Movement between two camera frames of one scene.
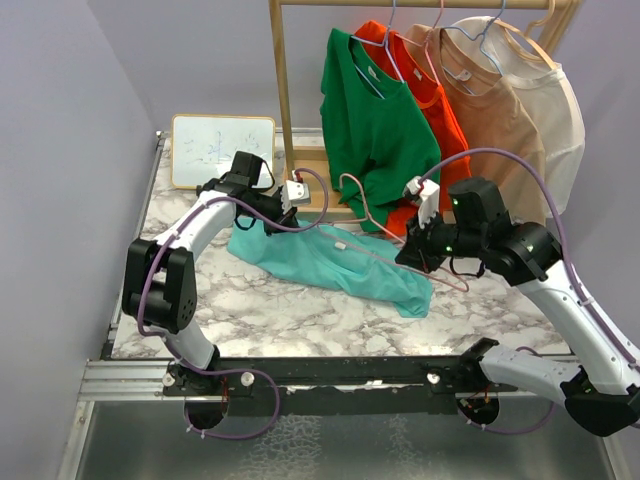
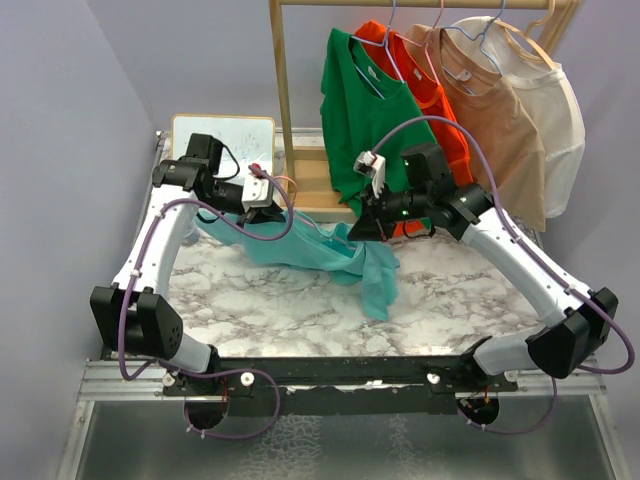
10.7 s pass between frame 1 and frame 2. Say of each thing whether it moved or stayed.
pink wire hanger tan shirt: stayed
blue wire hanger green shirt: stayed
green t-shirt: stayed
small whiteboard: stayed
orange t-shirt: stayed
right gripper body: moved
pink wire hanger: moved
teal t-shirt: moved
